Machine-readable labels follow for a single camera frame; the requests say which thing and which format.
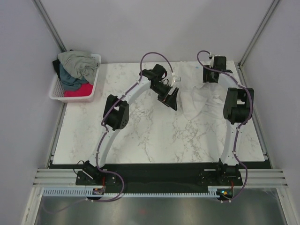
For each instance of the white slotted cable duct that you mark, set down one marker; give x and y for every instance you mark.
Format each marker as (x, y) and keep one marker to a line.
(92, 192)

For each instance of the right aluminium frame post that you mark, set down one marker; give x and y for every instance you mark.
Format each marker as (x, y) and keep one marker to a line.
(260, 29)

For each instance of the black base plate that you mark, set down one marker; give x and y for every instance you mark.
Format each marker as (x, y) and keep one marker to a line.
(159, 177)

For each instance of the black t shirt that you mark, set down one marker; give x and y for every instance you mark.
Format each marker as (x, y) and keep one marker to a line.
(65, 59)

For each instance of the teal t shirt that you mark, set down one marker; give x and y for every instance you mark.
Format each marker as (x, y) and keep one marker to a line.
(68, 82)

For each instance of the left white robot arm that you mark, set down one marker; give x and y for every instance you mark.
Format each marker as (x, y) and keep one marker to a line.
(116, 117)

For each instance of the aluminium frame post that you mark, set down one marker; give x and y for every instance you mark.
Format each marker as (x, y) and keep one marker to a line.
(47, 20)
(260, 29)

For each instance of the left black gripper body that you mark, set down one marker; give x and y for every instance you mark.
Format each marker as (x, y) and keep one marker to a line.
(161, 91)

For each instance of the aluminium front rail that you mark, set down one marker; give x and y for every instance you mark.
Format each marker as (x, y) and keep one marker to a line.
(256, 178)

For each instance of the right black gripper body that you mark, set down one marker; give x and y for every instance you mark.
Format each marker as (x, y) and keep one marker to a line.
(207, 74)

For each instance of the white plastic basket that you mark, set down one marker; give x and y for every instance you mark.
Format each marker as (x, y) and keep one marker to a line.
(57, 92)

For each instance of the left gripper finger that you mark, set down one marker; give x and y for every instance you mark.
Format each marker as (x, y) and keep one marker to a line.
(174, 96)
(171, 103)

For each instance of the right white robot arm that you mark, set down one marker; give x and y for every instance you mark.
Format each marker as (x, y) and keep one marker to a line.
(237, 111)

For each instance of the white t shirt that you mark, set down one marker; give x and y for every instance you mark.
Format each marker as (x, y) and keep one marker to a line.
(197, 97)

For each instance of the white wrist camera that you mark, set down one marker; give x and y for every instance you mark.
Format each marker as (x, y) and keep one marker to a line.
(175, 79)
(211, 57)

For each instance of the grey t shirt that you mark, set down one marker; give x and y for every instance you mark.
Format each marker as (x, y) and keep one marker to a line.
(80, 64)

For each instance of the left aluminium frame post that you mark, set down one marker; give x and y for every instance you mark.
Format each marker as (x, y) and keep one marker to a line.
(47, 20)

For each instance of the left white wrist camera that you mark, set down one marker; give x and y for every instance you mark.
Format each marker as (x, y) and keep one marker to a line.
(175, 79)

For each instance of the red t shirt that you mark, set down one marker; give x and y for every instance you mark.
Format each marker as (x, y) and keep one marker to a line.
(84, 90)

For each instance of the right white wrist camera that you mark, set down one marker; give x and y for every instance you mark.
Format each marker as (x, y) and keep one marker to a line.
(211, 57)

